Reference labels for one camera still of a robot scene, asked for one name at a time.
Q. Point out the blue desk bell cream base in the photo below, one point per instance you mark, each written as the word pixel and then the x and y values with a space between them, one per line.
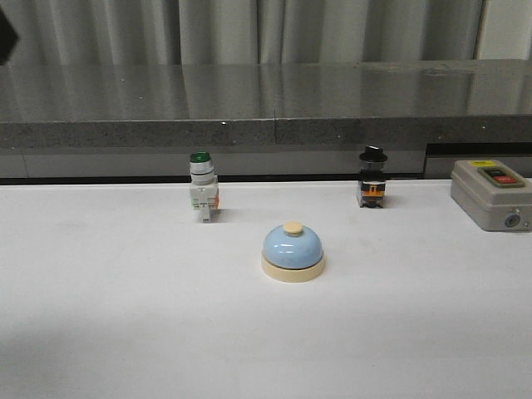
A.
pixel 292 253

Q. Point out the grey stone counter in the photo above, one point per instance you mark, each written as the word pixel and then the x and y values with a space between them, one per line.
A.
pixel 261 122

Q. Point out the grey curtain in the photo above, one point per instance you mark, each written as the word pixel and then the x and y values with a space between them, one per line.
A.
pixel 242 32

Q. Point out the green push button switch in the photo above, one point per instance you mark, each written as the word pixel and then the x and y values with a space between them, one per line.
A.
pixel 204 187

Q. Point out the black rotary selector switch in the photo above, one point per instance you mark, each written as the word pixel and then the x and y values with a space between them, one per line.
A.
pixel 372 180

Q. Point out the grey on off switch box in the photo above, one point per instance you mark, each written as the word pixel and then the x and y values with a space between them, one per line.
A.
pixel 496 197

